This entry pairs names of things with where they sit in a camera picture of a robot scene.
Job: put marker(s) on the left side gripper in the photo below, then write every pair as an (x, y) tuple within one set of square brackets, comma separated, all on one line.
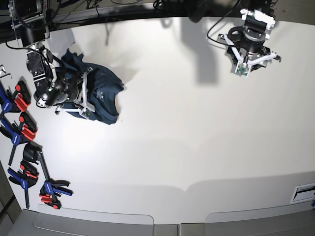
[(255, 59)]

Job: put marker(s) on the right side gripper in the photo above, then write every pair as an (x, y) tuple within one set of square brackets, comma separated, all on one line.
[(77, 95)]

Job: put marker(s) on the blue T-shirt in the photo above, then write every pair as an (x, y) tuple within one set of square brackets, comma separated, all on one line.
[(102, 84)]

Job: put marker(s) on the robot arm on right side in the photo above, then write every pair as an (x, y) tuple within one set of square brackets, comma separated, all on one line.
[(58, 85)]

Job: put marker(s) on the robot arm on left side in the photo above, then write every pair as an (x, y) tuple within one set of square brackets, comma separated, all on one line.
[(245, 43)]

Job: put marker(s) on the blue red clamp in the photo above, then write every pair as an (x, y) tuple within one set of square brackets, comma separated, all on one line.
[(26, 177), (52, 189), (21, 134), (15, 102)]

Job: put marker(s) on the blue red clamp top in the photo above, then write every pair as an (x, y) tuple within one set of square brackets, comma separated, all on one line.
[(15, 102)]

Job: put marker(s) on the blue red clamp bottom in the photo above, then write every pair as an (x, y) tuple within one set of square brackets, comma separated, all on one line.
[(52, 189)]

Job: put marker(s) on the metal hex key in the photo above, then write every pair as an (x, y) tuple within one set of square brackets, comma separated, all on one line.
[(4, 73)]

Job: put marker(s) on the grey chair left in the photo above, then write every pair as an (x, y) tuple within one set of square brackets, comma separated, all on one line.
[(31, 223)]

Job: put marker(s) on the grey chair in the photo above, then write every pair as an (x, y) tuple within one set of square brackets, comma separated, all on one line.
[(31, 223), (288, 220)]

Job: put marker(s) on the white label sticker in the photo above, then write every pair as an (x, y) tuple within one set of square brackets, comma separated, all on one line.
[(303, 193)]

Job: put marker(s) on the grey chair right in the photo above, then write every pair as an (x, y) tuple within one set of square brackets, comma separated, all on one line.
[(288, 220)]

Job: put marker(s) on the right side wrist camera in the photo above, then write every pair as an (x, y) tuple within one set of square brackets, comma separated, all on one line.
[(86, 114)]

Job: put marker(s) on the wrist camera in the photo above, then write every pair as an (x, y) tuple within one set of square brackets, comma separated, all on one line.
[(242, 69), (86, 114)]

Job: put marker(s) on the left side wrist camera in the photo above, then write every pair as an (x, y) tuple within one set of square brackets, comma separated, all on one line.
[(242, 69)]

